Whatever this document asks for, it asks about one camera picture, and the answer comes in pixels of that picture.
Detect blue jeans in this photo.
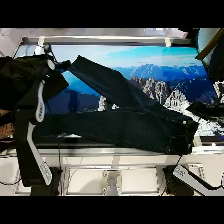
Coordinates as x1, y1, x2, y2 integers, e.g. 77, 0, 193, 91
32, 54, 201, 156

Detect brown clothes hanger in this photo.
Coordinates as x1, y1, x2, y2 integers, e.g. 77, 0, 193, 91
195, 28, 224, 62

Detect black garment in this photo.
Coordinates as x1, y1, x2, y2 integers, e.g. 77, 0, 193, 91
0, 54, 70, 113

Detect brown garment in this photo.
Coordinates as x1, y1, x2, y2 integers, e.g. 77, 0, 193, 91
0, 110, 16, 141

